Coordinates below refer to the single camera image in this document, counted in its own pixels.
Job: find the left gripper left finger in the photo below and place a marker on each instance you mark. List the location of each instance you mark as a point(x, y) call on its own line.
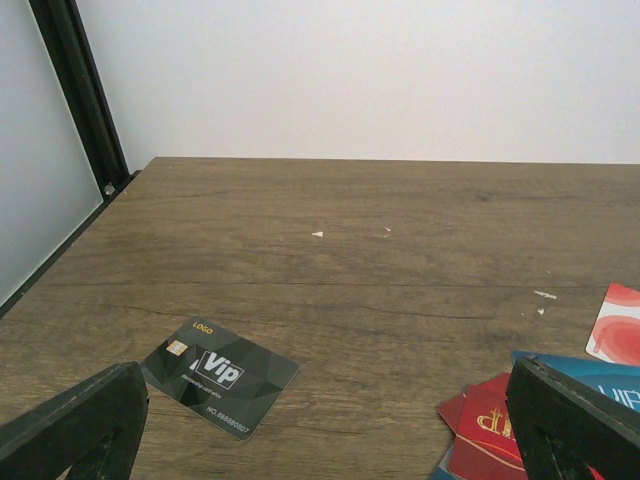
point(92, 430)

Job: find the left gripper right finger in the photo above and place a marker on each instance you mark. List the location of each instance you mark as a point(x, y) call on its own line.
point(566, 430)

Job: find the blue VIP card top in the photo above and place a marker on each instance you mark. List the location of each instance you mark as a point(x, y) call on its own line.
point(616, 381)

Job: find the red card left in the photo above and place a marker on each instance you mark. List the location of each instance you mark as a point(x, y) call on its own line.
point(485, 445)

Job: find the white card red circle top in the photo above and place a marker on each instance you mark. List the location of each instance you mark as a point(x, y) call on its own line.
point(615, 335)

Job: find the black card far left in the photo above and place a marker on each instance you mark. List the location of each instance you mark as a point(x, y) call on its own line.
point(230, 381)

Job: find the left black frame post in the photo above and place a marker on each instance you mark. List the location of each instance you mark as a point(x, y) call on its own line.
point(64, 35)

